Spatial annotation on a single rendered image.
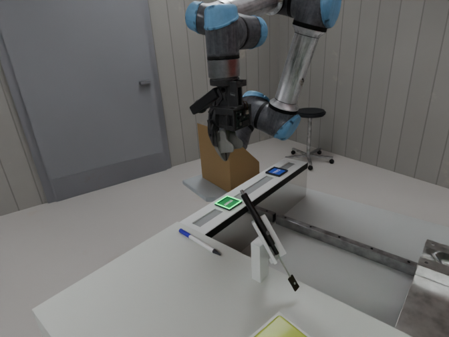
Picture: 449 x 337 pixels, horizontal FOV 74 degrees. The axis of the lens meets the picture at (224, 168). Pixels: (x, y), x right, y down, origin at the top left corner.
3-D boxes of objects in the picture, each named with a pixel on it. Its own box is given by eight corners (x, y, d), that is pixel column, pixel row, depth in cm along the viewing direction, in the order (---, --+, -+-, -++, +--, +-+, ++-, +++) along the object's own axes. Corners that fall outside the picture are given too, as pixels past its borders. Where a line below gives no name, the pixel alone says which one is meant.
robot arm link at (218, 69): (200, 61, 69) (223, 57, 75) (202, 81, 71) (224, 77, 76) (224, 60, 64) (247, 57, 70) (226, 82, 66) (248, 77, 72)
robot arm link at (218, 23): (246, 3, 66) (224, 2, 60) (248, 57, 70) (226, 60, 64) (218, 7, 71) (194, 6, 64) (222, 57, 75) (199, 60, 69)
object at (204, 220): (306, 195, 116) (308, 162, 110) (208, 279, 78) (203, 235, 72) (284, 189, 121) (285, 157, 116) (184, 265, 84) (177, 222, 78)
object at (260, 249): (286, 281, 57) (288, 221, 51) (275, 293, 54) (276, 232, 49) (260, 267, 60) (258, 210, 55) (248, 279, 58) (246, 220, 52)
